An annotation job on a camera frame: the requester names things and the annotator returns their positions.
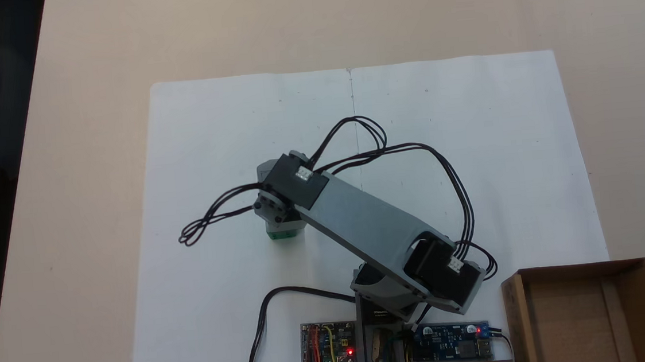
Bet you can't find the white paper sheet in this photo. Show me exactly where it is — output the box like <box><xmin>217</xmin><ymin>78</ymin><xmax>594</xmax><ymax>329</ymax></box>
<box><xmin>109</xmin><ymin>67</ymin><xmax>375</xmax><ymax>362</ymax></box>
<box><xmin>348</xmin><ymin>46</ymin><xmax>619</xmax><ymax>362</ymax></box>

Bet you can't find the blue circuit board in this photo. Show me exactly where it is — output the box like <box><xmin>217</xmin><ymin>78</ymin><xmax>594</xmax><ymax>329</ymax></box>
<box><xmin>411</xmin><ymin>320</ymin><xmax>494</xmax><ymax>362</ymax></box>

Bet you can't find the brown cardboard box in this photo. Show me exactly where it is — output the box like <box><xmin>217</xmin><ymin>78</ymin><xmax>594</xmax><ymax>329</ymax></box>
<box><xmin>499</xmin><ymin>258</ymin><xmax>645</xmax><ymax>362</ymax></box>

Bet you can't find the short black motor cable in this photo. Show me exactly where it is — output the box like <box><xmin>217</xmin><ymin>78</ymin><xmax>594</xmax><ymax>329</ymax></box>
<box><xmin>174</xmin><ymin>182</ymin><xmax>271</xmax><ymax>248</ymax></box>

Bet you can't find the black cable on table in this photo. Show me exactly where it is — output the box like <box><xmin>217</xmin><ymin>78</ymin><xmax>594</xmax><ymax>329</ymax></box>
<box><xmin>240</xmin><ymin>281</ymin><xmax>366</xmax><ymax>362</ymax></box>

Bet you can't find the circuit board with coloured wires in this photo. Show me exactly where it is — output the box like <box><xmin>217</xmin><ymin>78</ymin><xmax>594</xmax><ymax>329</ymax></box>
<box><xmin>298</xmin><ymin>319</ymin><xmax>359</xmax><ymax>362</ymax></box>

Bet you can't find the long black motor cable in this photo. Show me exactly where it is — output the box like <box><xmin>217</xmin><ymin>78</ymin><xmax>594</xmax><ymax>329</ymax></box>
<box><xmin>305</xmin><ymin>105</ymin><xmax>500</xmax><ymax>295</ymax></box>

